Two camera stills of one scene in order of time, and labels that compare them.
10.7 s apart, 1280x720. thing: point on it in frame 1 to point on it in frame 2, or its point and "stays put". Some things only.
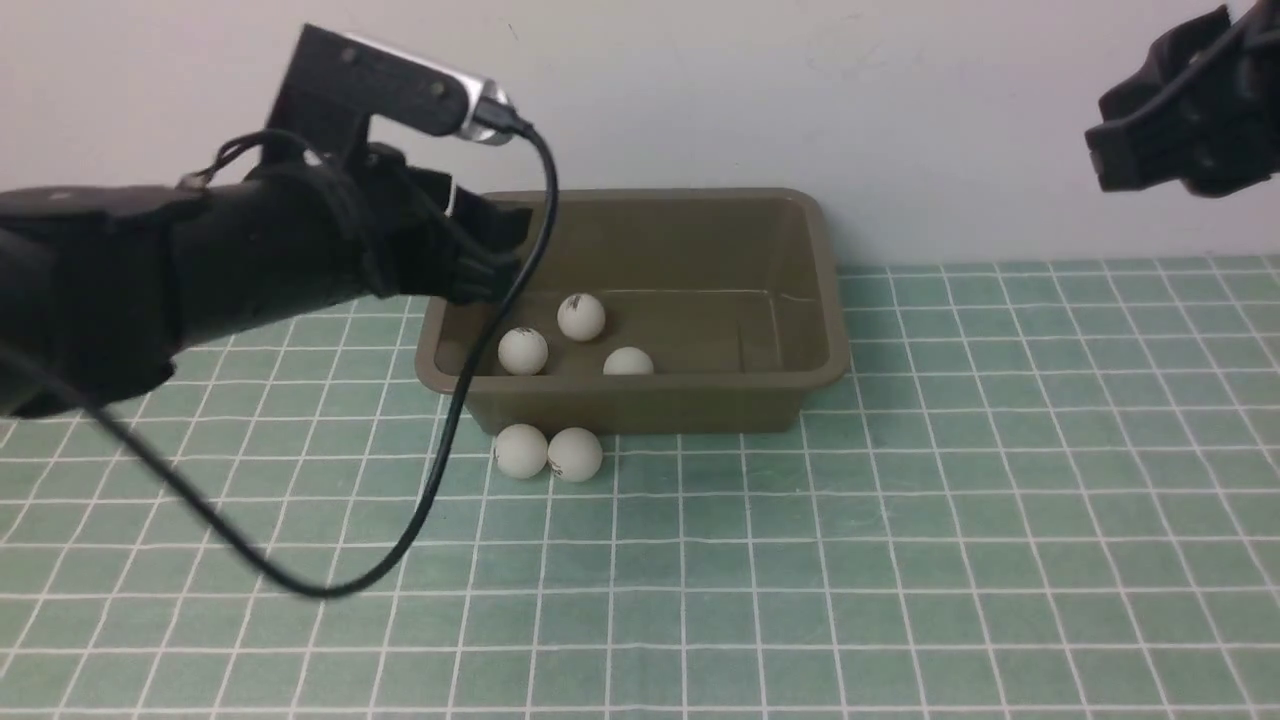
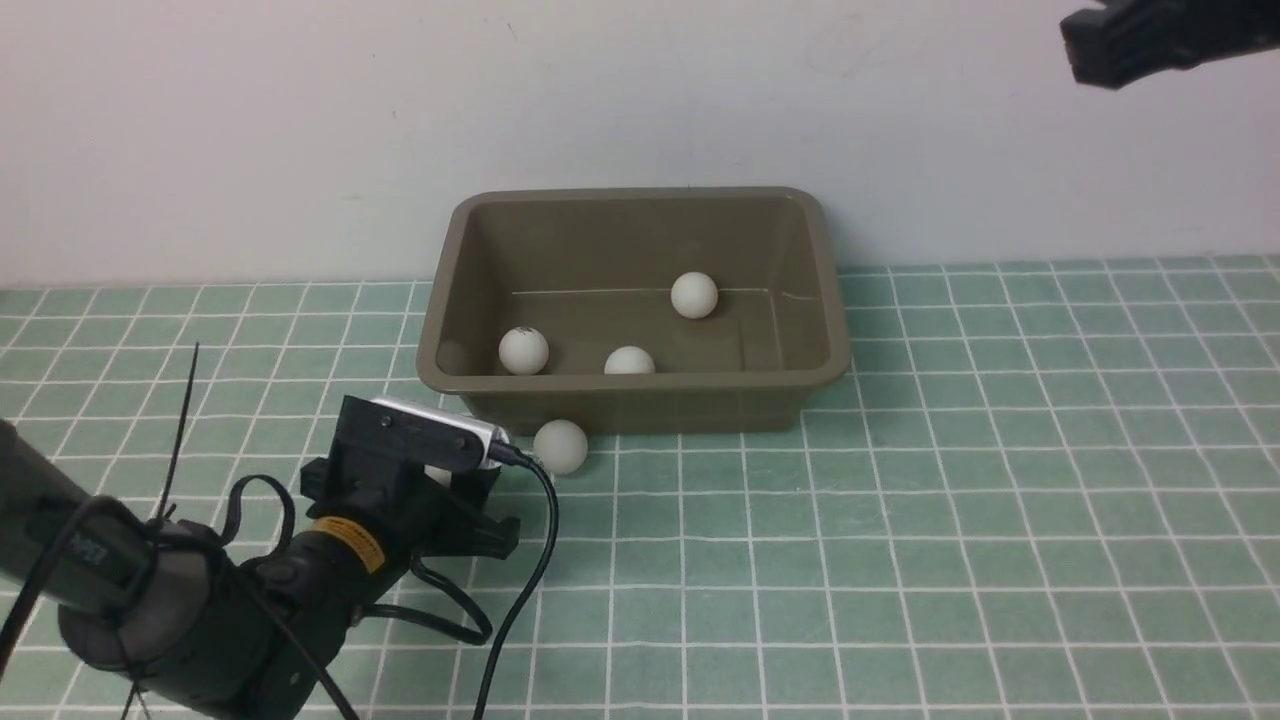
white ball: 628,361 stays put
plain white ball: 580,317 to 694,295
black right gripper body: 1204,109 to 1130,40
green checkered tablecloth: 1039,489 stays put
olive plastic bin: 653,311 stays put
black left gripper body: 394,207 to 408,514
